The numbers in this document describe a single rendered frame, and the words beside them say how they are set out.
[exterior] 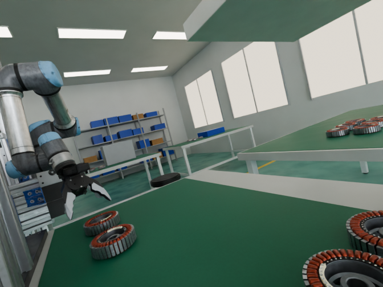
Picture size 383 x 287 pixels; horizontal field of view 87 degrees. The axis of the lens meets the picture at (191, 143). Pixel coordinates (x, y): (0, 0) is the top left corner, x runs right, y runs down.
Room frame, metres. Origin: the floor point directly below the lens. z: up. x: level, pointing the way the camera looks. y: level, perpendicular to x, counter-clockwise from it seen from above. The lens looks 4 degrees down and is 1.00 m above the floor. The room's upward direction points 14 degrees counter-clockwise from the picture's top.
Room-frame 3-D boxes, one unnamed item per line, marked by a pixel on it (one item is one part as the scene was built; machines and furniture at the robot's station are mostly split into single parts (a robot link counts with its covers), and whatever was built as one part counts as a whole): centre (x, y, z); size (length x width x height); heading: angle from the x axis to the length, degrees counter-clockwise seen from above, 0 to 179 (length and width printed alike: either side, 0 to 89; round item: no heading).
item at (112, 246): (0.51, 0.26, 0.77); 0.11 x 0.11 x 0.04
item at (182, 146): (4.44, -0.41, 0.38); 1.90 x 0.90 x 0.75; 120
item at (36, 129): (1.23, 0.85, 1.20); 0.13 x 0.12 x 0.14; 113
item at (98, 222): (0.67, 0.36, 0.77); 0.11 x 0.11 x 0.04
